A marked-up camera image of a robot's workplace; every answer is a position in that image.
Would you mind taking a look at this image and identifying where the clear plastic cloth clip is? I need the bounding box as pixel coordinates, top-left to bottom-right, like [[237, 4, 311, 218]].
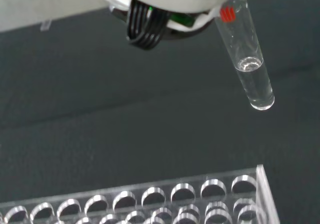
[[39, 19, 53, 31]]

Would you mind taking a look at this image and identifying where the black bench cloth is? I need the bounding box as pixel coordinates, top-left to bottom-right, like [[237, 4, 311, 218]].
[[0, 0, 320, 224]]

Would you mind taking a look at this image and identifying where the clear plastic test tube rack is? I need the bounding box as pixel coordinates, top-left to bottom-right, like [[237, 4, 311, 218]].
[[0, 164, 281, 224]]

